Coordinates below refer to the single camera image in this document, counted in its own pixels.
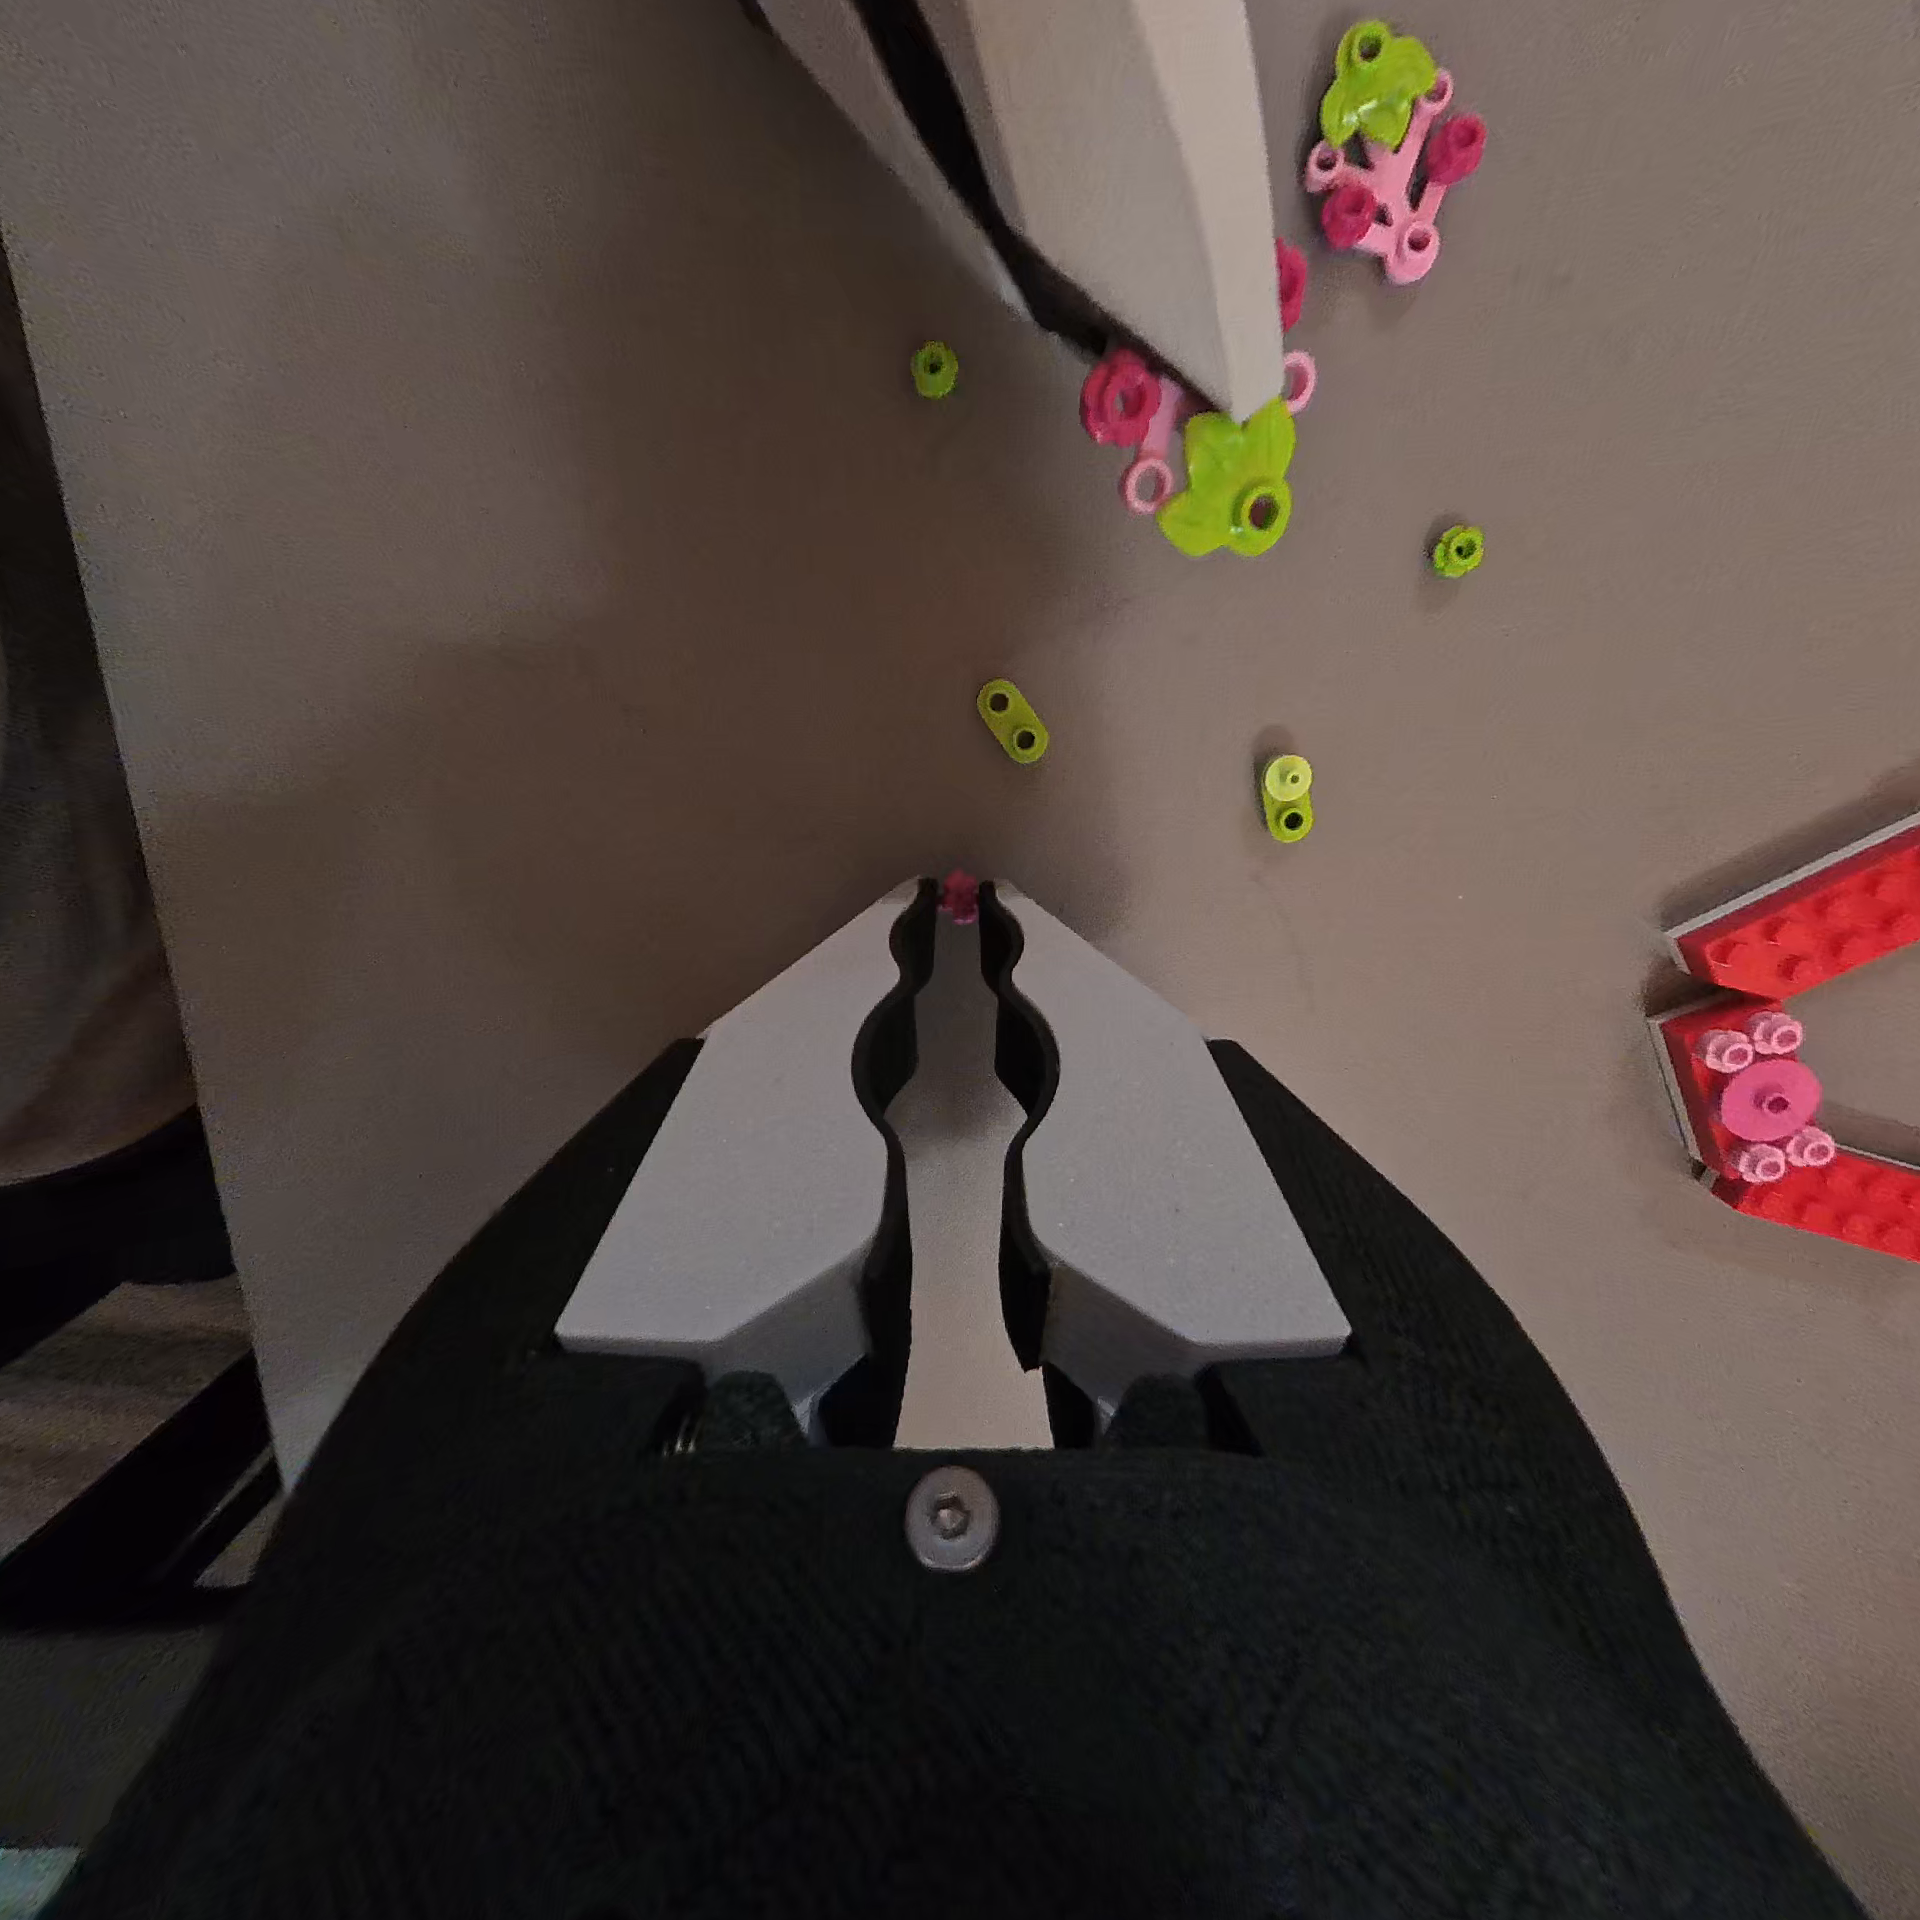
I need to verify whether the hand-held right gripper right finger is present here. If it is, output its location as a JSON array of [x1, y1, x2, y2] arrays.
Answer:
[[980, 881, 1355, 1445]]

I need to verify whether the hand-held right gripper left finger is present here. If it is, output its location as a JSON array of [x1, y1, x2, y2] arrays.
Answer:
[[555, 881, 939, 1445]]

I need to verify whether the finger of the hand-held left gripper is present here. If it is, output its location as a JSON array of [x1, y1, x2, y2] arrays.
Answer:
[[749, 0, 1120, 368], [916, 0, 1292, 425]]

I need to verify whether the pink lego stem with leaf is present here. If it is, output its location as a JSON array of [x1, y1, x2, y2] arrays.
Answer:
[[1303, 18, 1492, 286], [1082, 237, 1323, 562]]

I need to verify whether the dark furniture frame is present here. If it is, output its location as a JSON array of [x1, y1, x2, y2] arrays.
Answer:
[[0, 1108, 286, 1627]]

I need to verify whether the red lego heart frame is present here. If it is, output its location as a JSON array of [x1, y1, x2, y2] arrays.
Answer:
[[1647, 810, 1920, 1264]]

